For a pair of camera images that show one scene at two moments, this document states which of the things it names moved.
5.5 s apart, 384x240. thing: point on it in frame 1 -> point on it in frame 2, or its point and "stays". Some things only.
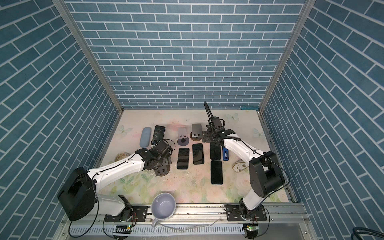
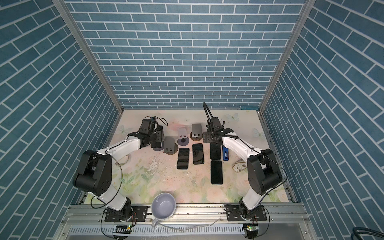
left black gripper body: [159, 162] -> [159, 135]
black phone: [216, 172] stays
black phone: [183, 158] stays
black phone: [198, 157] stays
